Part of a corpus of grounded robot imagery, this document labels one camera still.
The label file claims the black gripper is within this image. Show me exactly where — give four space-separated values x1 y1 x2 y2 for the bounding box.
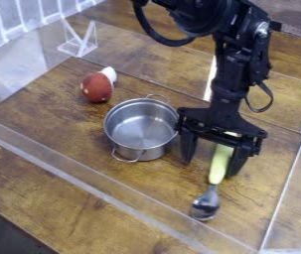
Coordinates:
176 84 268 178

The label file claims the green handled metal spoon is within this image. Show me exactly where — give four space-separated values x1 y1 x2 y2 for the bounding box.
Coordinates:
192 145 233 221

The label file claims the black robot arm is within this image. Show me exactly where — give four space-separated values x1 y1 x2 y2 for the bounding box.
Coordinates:
132 0 280 177

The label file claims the small steel pot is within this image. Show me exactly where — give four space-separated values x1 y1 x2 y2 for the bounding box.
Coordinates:
104 94 179 163

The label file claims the red toy mushroom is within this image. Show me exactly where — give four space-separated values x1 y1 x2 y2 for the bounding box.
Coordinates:
80 66 117 103

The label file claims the black strip on table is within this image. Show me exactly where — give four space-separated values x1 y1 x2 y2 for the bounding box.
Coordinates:
270 21 283 32

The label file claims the black cable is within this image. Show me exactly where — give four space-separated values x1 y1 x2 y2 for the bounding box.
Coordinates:
244 80 275 114

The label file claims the clear acrylic bracket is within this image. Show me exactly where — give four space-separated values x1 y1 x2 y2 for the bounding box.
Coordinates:
58 19 98 58

